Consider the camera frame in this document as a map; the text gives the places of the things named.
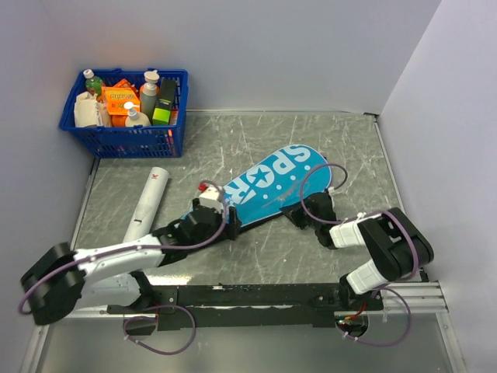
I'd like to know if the aluminium rail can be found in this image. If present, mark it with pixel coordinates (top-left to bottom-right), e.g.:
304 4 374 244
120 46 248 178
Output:
36 281 447 325

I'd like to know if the blue plastic basket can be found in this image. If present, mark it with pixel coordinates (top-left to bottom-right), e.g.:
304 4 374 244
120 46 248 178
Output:
59 69 189 159

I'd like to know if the white shuttlecock tube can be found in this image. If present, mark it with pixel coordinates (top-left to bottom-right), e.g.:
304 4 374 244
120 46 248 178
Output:
123 167 169 242

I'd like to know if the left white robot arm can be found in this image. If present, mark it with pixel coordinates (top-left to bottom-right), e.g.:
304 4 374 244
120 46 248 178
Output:
18 206 242 326

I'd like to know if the orange snack packet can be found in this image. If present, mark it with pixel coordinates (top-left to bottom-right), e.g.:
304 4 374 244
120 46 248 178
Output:
102 78 141 116

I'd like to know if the green drink bottle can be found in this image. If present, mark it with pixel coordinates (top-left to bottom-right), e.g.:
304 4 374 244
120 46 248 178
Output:
83 69 105 96

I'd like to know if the beige cloth bag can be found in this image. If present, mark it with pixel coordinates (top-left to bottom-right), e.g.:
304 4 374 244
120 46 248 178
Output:
74 92 111 128

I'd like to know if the black green box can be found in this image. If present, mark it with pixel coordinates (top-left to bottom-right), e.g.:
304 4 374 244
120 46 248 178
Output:
152 77 177 126

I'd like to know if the grey pump bottle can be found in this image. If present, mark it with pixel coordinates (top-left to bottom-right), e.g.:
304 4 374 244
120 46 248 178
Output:
140 70 160 123

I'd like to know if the blue racket cover bag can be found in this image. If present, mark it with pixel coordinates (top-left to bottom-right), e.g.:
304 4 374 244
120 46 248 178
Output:
182 143 335 234

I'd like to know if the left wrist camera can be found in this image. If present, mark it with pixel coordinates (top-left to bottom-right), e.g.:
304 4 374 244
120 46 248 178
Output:
198 183 224 214

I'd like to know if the beige pump bottle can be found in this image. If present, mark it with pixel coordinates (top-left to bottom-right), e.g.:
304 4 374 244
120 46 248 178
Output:
123 101 151 127

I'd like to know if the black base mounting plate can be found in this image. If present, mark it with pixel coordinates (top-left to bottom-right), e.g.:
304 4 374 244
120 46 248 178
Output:
107 283 384 331

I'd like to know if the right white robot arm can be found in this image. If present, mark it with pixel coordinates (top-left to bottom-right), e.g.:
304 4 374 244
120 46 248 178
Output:
280 192 434 309

